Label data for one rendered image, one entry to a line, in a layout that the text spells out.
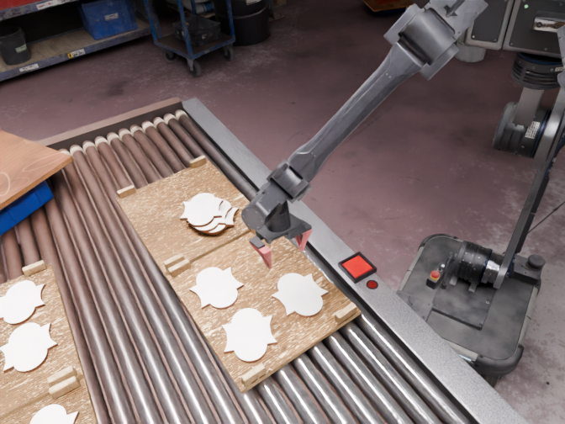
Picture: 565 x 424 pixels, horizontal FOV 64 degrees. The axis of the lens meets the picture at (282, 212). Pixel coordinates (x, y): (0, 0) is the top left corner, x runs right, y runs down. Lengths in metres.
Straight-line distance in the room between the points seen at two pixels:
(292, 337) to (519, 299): 1.31
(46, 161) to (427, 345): 1.32
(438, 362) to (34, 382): 0.93
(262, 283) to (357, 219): 1.59
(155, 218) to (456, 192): 2.06
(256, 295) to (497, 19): 0.92
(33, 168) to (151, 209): 0.42
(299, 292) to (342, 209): 1.67
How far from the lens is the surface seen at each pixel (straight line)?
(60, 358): 1.25
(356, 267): 1.26
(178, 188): 1.57
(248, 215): 0.95
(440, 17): 0.84
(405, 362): 1.12
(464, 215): 2.88
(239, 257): 1.29
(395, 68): 0.83
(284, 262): 1.26
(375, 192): 2.94
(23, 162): 1.76
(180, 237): 1.39
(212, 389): 1.10
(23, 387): 1.25
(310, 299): 1.17
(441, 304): 2.07
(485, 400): 1.13
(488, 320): 2.10
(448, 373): 1.14
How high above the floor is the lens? 1.89
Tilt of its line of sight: 42 degrees down
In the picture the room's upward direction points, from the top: 5 degrees counter-clockwise
